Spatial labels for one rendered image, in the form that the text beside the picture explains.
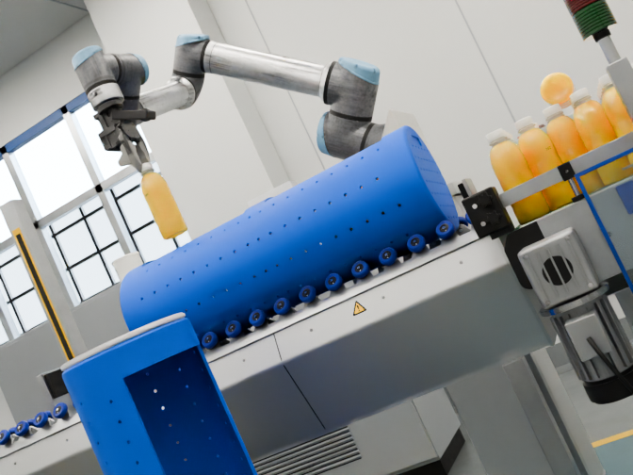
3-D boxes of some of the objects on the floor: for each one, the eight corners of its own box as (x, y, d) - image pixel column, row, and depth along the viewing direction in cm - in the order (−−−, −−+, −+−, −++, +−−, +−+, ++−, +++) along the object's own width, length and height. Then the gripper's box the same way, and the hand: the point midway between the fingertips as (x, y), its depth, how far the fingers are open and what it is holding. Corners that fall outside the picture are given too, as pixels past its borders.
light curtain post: (205, 660, 261) (10, 205, 274) (219, 655, 259) (23, 199, 272) (197, 670, 255) (-3, 206, 268) (211, 666, 253) (10, 199, 266)
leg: (620, 583, 189) (508, 349, 194) (643, 577, 187) (529, 340, 192) (621, 596, 184) (506, 353, 188) (645, 589, 182) (527, 345, 186)
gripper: (108, 117, 218) (138, 184, 216) (83, 113, 208) (115, 184, 205) (131, 102, 216) (162, 170, 213) (106, 97, 205) (139, 169, 203)
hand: (145, 167), depth 209 cm, fingers closed on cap, 4 cm apart
